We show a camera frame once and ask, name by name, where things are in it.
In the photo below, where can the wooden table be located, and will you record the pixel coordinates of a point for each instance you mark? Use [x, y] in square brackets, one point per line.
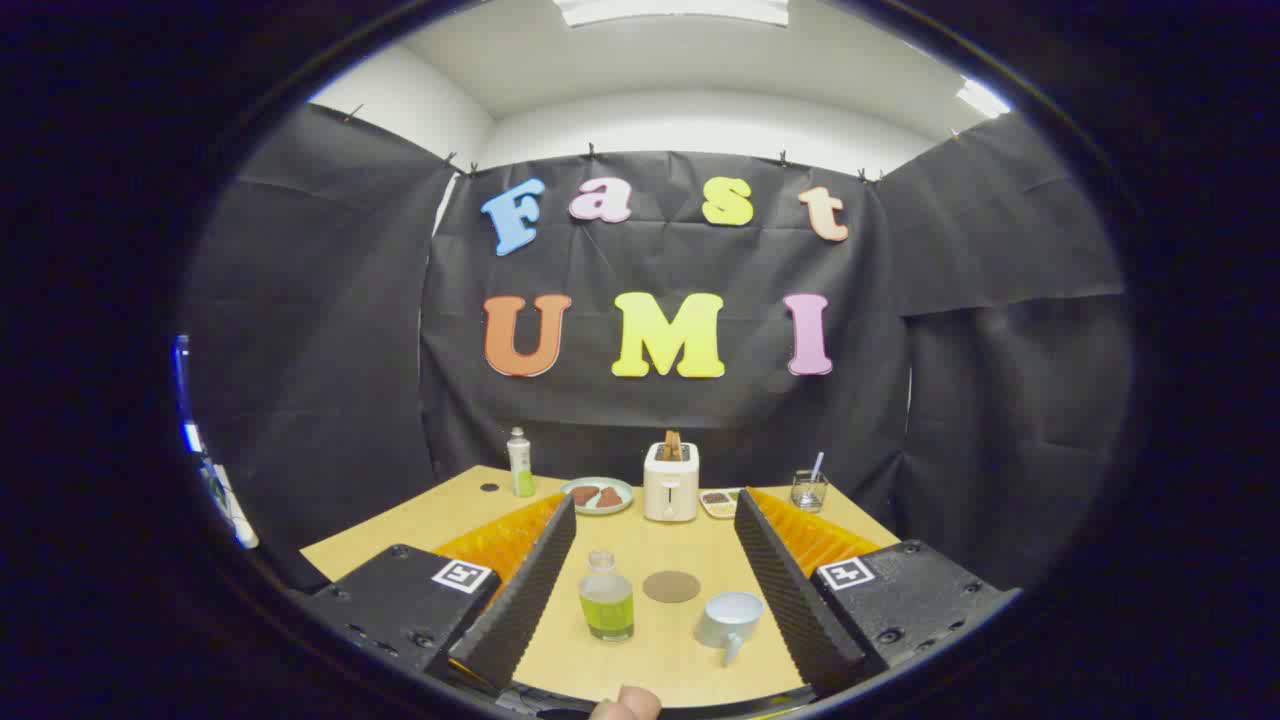
[640, 545]

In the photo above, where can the white toaster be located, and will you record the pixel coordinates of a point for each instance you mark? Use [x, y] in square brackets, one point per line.
[670, 495]

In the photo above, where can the small ceiling light panel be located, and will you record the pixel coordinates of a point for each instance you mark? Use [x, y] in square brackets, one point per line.
[982, 98]

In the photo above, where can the pale green plate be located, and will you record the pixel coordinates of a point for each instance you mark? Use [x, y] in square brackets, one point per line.
[626, 494]

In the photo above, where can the clear green-label juice bottle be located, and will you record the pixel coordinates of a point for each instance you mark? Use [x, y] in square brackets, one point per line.
[606, 605]

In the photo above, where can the brown toast slice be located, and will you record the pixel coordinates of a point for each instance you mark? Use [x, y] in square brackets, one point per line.
[672, 445]

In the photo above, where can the large ceiling light panel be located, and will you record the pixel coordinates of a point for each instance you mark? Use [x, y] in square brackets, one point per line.
[670, 10]

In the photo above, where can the white straw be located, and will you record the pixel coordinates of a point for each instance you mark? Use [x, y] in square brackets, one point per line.
[817, 465]

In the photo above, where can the brown bread piece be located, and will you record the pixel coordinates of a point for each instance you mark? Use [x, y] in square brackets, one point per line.
[584, 495]
[610, 498]

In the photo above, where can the round brown coaster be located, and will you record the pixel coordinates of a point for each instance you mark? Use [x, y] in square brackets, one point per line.
[671, 587]

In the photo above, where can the small white green bottle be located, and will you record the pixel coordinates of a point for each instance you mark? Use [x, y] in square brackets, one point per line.
[520, 465]

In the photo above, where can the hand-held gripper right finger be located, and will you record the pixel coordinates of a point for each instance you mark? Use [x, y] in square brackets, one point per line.
[790, 600]

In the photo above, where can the white divided snack tray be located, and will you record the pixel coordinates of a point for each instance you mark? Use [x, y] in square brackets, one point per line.
[718, 505]

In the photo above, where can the clear glass tumbler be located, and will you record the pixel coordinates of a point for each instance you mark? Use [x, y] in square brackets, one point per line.
[808, 495]

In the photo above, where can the pale blue cup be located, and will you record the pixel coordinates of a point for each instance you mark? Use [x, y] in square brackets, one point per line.
[725, 620]

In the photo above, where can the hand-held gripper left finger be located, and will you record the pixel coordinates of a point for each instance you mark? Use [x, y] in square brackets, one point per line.
[520, 600]

